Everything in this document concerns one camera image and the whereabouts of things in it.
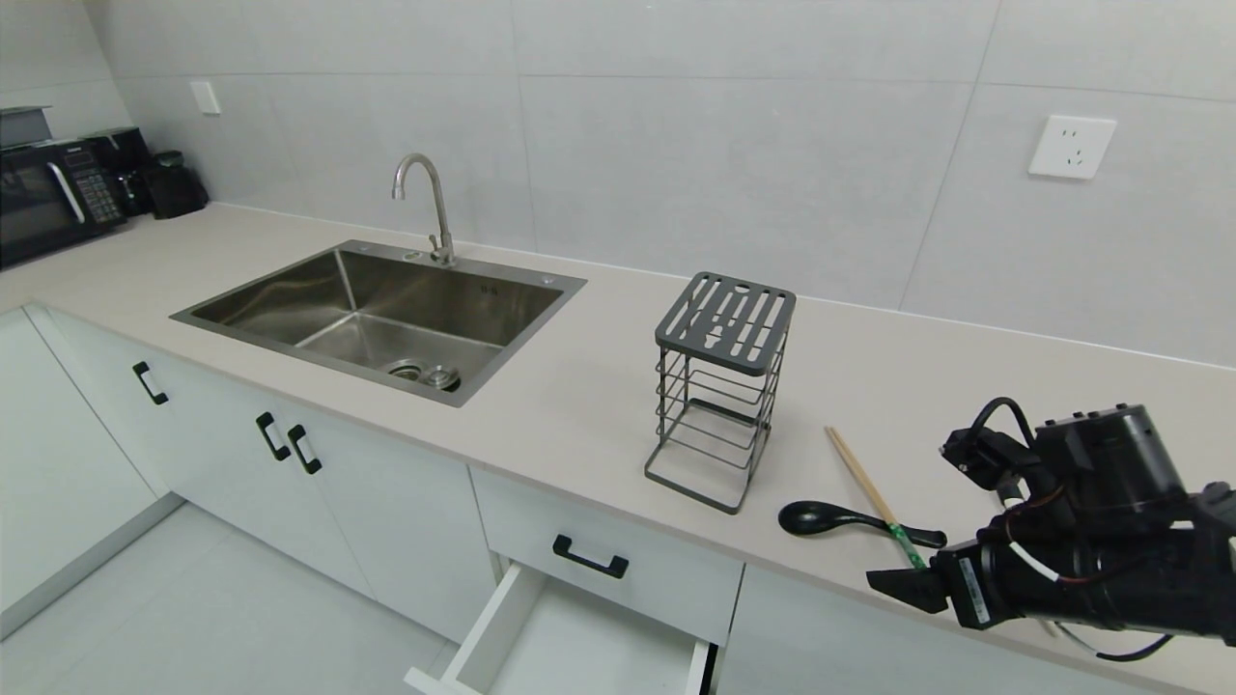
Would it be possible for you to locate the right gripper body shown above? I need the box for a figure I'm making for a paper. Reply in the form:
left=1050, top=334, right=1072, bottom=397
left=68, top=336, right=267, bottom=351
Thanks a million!
left=930, top=541, right=1026, bottom=631

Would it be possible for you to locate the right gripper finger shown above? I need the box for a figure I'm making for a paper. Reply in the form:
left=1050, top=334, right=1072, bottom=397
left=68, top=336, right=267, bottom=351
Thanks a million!
left=865, top=567, right=950, bottom=615

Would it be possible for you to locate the plain white cabinet door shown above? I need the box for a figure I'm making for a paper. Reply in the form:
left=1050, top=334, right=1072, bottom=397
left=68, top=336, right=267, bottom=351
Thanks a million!
left=716, top=565, right=1165, bottom=695

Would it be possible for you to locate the black spoon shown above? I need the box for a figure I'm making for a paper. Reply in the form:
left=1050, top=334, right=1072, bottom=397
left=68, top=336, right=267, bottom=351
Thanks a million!
left=778, top=500, right=948, bottom=550

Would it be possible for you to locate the wooden chopstick green tip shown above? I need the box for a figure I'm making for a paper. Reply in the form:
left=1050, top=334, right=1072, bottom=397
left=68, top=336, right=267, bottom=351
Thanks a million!
left=830, top=426, right=930, bottom=569
left=824, top=428, right=923, bottom=571

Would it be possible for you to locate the grey metal cutlery rack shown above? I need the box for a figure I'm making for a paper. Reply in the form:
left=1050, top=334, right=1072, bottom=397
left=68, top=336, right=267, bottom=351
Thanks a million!
left=644, top=271, right=798, bottom=514

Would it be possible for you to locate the white open drawer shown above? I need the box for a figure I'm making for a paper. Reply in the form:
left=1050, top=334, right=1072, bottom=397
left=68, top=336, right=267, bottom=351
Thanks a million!
left=404, top=564, right=717, bottom=695

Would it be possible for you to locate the white kitchen cabinet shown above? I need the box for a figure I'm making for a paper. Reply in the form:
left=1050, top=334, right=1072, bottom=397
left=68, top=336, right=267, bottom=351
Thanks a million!
left=0, top=202, right=1236, bottom=695

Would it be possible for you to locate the stainless steel sink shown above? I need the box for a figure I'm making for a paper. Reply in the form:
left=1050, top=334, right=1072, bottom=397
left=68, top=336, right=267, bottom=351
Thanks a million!
left=170, top=239, right=588, bottom=408

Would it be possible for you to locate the chrome faucet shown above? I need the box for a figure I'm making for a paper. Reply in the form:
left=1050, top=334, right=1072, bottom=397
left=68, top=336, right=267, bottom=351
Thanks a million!
left=391, top=153, right=458, bottom=267

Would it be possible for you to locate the black coffee machine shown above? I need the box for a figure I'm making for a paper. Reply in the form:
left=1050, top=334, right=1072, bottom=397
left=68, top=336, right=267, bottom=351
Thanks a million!
left=85, top=126, right=155, bottom=218

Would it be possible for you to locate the black microwave oven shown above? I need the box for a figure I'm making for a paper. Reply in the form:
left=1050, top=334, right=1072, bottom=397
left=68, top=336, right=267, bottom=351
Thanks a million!
left=0, top=138, right=128, bottom=270

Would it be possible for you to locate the grey box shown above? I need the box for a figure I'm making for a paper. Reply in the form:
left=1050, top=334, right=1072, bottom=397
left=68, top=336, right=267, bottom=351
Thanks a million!
left=0, top=105, right=52, bottom=149

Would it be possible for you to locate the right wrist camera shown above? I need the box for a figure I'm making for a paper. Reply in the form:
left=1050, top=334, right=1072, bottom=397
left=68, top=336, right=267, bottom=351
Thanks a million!
left=940, top=425, right=1042, bottom=503

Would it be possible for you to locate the black cable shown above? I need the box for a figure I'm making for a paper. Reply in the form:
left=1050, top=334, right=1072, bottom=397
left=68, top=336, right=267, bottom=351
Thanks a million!
left=1055, top=621, right=1175, bottom=663
left=969, top=397, right=1036, bottom=455

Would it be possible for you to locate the white drawer black handle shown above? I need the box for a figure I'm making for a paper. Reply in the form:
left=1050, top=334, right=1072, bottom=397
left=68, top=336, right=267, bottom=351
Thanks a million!
left=469, top=467, right=745, bottom=647

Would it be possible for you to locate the white wall socket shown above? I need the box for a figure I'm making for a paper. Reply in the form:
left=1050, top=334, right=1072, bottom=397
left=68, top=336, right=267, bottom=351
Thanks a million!
left=1027, top=114, right=1118, bottom=181

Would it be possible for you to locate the white cabinet door black handle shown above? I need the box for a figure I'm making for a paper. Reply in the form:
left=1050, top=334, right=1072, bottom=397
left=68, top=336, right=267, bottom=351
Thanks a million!
left=145, top=352, right=376, bottom=601
left=27, top=304, right=189, bottom=499
left=280, top=405, right=499, bottom=645

